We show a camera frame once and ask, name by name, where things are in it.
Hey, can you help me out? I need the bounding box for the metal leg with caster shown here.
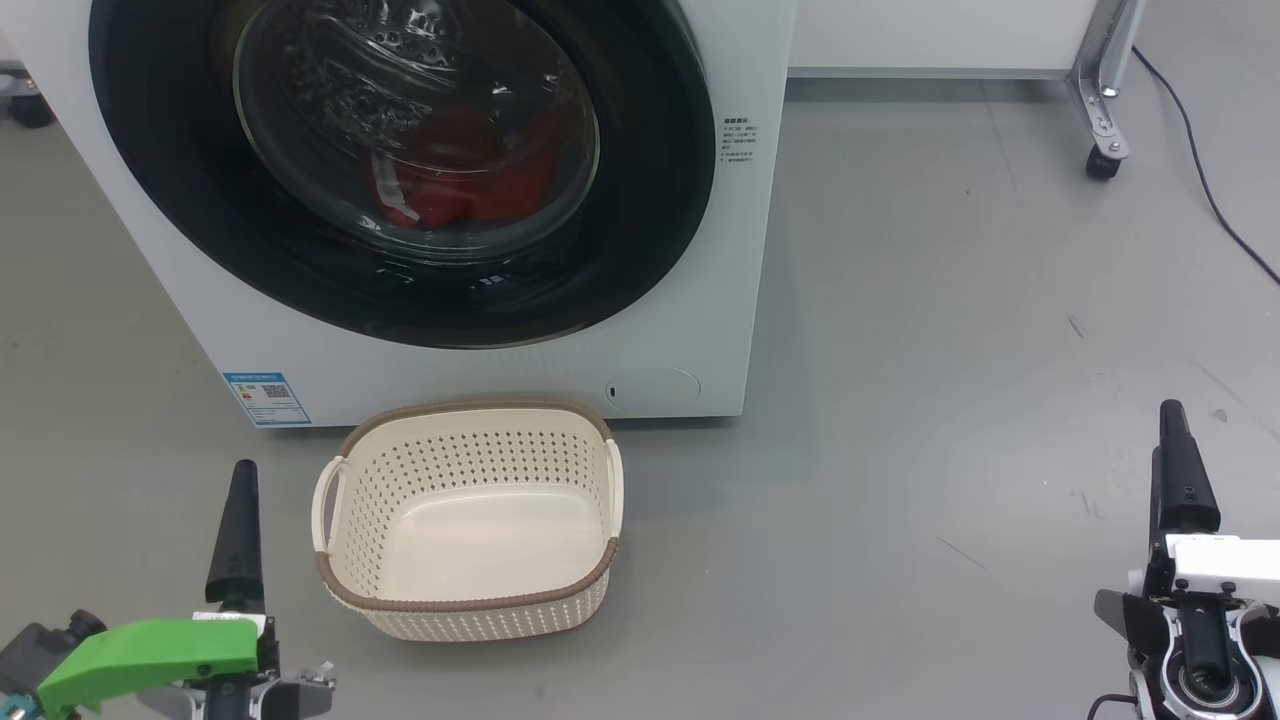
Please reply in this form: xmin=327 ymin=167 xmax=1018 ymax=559
xmin=0 ymin=60 xmax=56 ymax=129
xmin=1066 ymin=0 xmax=1146 ymax=181

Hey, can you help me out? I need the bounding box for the cream perforated basket brown rim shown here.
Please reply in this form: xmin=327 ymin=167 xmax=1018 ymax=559
xmin=311 ymin=398 xmax=625 ymax=642

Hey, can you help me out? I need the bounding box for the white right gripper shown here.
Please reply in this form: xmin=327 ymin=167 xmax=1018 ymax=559
xmin=1093 ymin=400 xmax=1280 ymax=653

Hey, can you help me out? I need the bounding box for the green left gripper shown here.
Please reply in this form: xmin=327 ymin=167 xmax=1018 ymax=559
xmin=37 ymin=460 xmax=336 ymax=720

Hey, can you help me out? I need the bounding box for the black round glass washer door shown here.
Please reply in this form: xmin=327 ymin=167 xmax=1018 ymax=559
xmin=88 ymin=0 xmax=716 ymax=350

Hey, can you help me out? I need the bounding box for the white front-load washing machine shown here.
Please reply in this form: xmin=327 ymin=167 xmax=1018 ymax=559
xmin=0 ymin=0 xmax=798 ymax=429

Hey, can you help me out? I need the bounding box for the red garment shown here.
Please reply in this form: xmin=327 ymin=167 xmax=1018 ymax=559
xmin=362 ymin=95 xmax=561 ymax=229

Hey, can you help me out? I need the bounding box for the blue energy label sticker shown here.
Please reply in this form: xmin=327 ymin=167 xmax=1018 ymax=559
xmin=222 ymin=372 xmax=312 ymax=428

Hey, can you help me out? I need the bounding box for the black floor cable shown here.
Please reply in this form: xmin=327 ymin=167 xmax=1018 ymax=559
xmin=1130 ymin=45 xmax=1280 ymax=286

